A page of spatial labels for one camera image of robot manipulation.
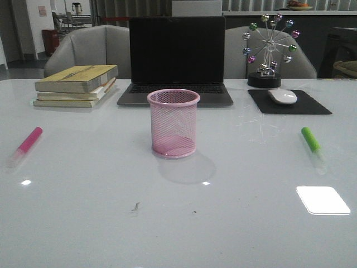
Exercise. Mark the green highlighter pen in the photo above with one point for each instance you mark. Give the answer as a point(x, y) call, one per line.
point(317, 155)

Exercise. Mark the pink highlighter pen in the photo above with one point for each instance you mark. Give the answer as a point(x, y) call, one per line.
point(23, 148)

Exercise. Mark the pink mesh pen holder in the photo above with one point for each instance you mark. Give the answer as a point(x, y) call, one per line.
point(173, 122)

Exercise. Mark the grey laptop with black screen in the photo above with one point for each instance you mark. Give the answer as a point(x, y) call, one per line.
point(177, 52)

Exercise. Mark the middle white book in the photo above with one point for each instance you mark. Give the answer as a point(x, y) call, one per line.
point(96, 94)

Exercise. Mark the ferris wheel desk ornament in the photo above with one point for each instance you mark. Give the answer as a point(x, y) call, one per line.
point(266, 75)

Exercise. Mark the right grey armchair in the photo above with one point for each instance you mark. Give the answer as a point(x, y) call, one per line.
point(236, 66)

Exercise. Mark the grey armchair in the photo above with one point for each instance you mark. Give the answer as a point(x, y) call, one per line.
point(98, 45)
point(236, 66)

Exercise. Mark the top yellow book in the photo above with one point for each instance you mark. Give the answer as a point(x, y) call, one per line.
point(77, 79)

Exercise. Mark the white computer mouse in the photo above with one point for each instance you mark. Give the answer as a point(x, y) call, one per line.
point(282, 96)

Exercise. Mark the left grey armchair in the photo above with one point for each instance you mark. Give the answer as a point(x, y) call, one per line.
point(98, 45)

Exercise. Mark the black mouse pad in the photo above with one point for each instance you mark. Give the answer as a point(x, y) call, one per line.
point(305, 104)

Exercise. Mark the bottom pale book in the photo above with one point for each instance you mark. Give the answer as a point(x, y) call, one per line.
point(65, 103)

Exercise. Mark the red trash bin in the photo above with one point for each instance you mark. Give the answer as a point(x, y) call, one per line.
point(51, 40)

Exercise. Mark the fruit bowl on counter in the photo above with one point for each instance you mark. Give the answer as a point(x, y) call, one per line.
point(298, 6)

